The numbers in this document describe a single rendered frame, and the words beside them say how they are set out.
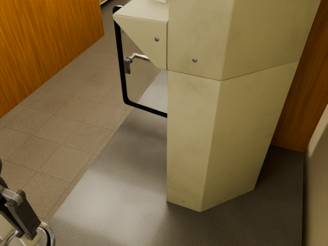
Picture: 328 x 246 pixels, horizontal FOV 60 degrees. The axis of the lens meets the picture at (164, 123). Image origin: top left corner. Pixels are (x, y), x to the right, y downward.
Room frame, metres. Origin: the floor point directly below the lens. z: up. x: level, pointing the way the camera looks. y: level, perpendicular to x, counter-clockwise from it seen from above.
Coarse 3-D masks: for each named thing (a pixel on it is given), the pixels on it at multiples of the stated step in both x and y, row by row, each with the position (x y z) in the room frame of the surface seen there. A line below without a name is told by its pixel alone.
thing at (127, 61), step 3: (123, 60) 0.91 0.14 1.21; (126, 60) 0.90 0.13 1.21; (129, 60) 0.91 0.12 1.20; (123, 63) 0.91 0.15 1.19; (126, 63) 0.90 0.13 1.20; (129, 63) 0.90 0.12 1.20; (126, 66) 0.90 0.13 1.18; (129, 66) 0.90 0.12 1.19; (126, 69) 0.90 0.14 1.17; (129, 69) 0.90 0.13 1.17; (126, 72) 0.90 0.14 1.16; (129, 72) 0.90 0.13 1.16
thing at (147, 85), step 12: (132, 48) 0.91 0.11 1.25; (132, 60) 0.91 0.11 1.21; (144, 60) 0.89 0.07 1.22; (132, 72) 0.91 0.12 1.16; (144, 72) 0.89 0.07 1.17; (156, 72) 0.86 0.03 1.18; (132, 84) 0.91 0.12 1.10; (144, 84) 0.89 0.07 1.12; (156, 84) 0.86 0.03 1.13; (132, 96) 0.92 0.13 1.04; (144, 96) 0.89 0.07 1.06; (156, 96) 0.86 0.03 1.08; (156, 108) 0.87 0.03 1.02
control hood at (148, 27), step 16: (144, 0) 0.62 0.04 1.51; (128, 16) 0.53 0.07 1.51; (144, 16) 0.53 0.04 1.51; (160, 16) 0.53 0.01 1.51; (128, 32) 0.53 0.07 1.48; (144, 32) 0.52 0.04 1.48; (160, 32) 0.51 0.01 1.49; (144, 48) 0.52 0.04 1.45; (160, 48) 0.51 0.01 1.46; (160, 64) 0.51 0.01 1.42
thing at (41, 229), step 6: (42, 222) 0.31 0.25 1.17; (42, 228) 0.29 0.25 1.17; (48, 228) 0.29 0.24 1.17; (12, 234) 0.28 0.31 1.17; (42, 234) 0.30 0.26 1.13; (48, 234) 0.28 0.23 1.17; (6, 240) 0.27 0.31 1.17; (12, 240) 0.27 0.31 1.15; (18, 240) 0.28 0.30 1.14; (42, 240) 0.30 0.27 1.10; (48, 240) 0.27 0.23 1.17
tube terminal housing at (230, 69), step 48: (192, 0) 0.49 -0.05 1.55; (240, 0) 0.47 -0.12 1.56; (288, 0) 0.51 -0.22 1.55; (192, 48) 0.48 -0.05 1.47; (240, 48) 0.48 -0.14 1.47; (288, 48) 0.53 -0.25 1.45; (192, 96) 0.48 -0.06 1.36; (240, 96) 0.49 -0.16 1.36; (192, 144) 0.48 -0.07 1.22; (240, 144) 0.50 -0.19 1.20; (192, 192) 0.47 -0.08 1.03; (240, 192) 0.52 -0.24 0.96
